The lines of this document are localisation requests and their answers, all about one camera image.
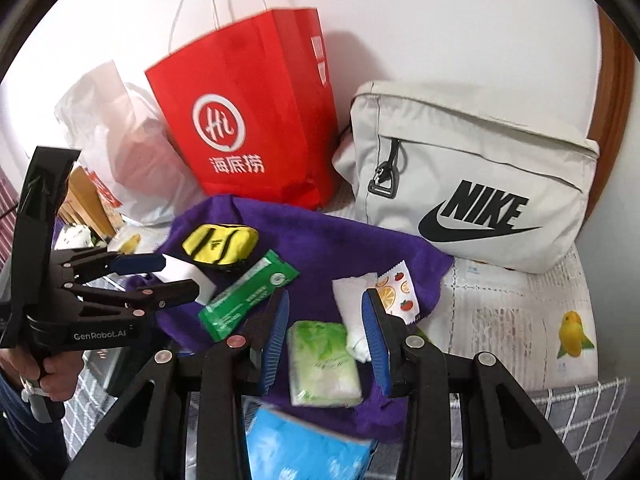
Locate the blue tissue pack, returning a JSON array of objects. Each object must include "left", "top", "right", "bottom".
[{"left": 245, "top": 406, "right": 373, "bottom": 480}]

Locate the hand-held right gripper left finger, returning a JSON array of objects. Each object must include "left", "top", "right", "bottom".
[{"left": 65, "top": 290, "right": 291, "bottom": 480}]

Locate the dark blue clothing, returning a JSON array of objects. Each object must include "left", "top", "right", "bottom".
[{"left": 0, "top": 372, "right": 71, "bottom": 480}]

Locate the white plastic shopping bag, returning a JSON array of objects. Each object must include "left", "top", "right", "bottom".
[{"left": 54, "top": 60, "right": 206, "bottom": 226}]

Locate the white box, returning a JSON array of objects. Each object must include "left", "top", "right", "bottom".
[{"left": 160, "top": 254, "right": 217, "bottom": 306}]

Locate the grey checked blanket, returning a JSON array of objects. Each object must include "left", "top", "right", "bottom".
[{"left": 65, "top": 275, "right": 628, "bottom": 480}]

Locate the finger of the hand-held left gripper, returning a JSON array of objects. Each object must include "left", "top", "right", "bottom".
[
  {"left": 52, "top": 250, "right": 167, "bottom": 281},
  {"left": 62, "top": 279, "right": 201, "bottom": 317}
]

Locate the long green wipes packet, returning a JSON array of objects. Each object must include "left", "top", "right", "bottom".
[{"left": 198, "top": 250, "right": 300, "bottom": 343}]

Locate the grey waist bag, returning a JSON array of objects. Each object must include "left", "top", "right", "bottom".
[{"left": 332, "top": 80, "right": 601, "bottom": 273}]

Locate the wooden headboard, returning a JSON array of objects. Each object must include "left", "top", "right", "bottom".
[{"left": 57, "top": 165, "right": 123, "bottom": 241}]

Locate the yellow black pouch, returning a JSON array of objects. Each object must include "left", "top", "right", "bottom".
[{"left": 181, "top": 223, "right": 260, "bottom": 272}]

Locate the fruit print packet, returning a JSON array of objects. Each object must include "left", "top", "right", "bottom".
[{"left": 375, "top": 260, "right": 418, "bottom": 326}]

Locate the green pocket tissue pack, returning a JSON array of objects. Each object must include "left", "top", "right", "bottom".
[{"left": 287, "top": 321, "right": 363, "bottom": 407}]

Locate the purple towel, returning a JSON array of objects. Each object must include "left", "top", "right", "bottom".
[{"left": 125, "top": 194, "right": 455, "bottom": 443}]

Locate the red paper bag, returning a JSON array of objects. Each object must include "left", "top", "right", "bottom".
[{"left": 145, "top": 0, "right": 338, "bottom": 211}]

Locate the person's left hand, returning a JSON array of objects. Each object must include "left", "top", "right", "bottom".
[{"left": 0, "top": 347, "right": 86, "bottom": 403}]

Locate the white tissue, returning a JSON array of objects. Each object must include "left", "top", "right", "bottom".
[{"left": 332, "top": 272, "right": 380, "bottom": 363}]

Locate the white spotted cloth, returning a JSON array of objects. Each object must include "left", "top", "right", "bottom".
[{"left": 54, "top": 224, "right": 96, "bottom": 251}]

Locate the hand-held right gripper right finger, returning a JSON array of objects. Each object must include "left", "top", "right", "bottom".
[{"left": 361, "top": 287, "right": 586, "bottom": 480}]

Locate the fruit print bed sheet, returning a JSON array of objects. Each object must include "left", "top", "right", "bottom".
[{"left": 107, "top": 225, "right": 601, "bottom": 401}]

